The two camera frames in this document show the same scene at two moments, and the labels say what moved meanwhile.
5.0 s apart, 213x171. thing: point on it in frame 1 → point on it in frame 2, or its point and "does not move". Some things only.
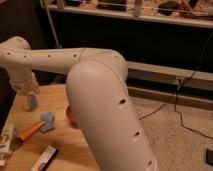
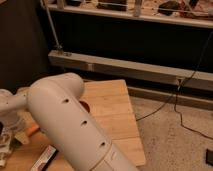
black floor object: x=209 y=157 does not move
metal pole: x=52 y=25 does not move
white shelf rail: x=132 y=15 does not move
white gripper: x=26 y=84 → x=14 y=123
